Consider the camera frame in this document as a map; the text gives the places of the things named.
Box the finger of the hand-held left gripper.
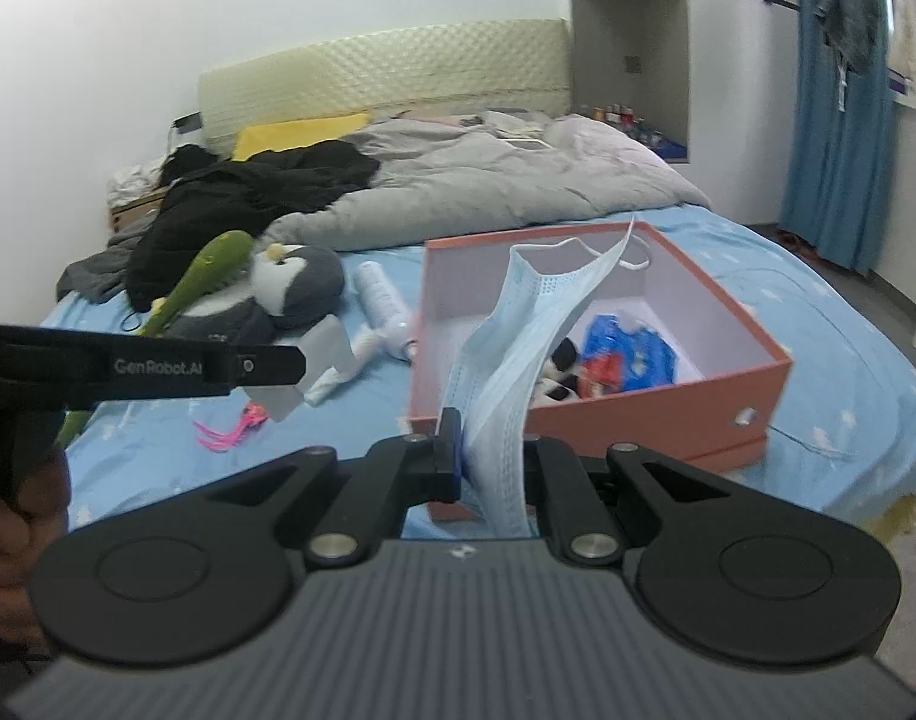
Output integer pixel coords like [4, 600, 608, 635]
[229, 345, 307, 392]

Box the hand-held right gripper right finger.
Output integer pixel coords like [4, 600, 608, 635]
[524, 439, 738, 565]

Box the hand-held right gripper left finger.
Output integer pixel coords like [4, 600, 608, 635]
[195, 406, 463, 568]

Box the clear plastic bag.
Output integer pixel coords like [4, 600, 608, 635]
[259, 313, 355, 422]

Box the blue face mask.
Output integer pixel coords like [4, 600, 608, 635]
[444, 216, 652, 539]

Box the red snack packet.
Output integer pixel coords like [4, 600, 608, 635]
[578, 360, 625, 395]

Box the panda plush toy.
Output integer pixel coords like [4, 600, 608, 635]
[539, 337, 583, 403]

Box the blue plastic packet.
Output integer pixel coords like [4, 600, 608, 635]
[582, 313, 678, 392]

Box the pink cardboard box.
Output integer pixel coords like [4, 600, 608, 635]
[407, 221, 794, 523]

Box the person's left hand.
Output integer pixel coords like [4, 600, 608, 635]
[0, 450, 73, 650]

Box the white paper wrapper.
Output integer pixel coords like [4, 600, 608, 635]
[304, 322, 390, 406]

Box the grey penguin plush toy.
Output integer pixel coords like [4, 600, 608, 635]
[154, 242, 346, 347]

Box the dark grey cloth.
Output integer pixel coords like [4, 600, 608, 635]
[56, 240, 145, 302]

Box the green plush stick toy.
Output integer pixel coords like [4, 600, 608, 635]
[56, 230, 256, 452]

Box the white spray bottle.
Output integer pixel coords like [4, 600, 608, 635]
[353, 260, 418, 365]

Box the brown cardboard box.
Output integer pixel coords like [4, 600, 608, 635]
[109, 187, 175, 232]

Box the black clothing pile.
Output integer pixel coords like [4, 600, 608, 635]
[128, 139, 382, 312]

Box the yellow pillow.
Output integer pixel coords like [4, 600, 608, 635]
[231, 112, 373, 162]

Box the grey duvet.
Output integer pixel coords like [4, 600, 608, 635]
[267, 111, 714, 252]

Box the cream padded headboard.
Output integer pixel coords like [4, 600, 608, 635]
[197, 19, 571, 158]

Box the row of small bottles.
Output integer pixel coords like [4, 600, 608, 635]
[589, 101, 667, 149]

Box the blue curtain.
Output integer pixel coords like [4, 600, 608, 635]
[780, 0, 900, 272]

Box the pink string toy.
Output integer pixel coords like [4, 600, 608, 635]
[194, 401, 270, 454]

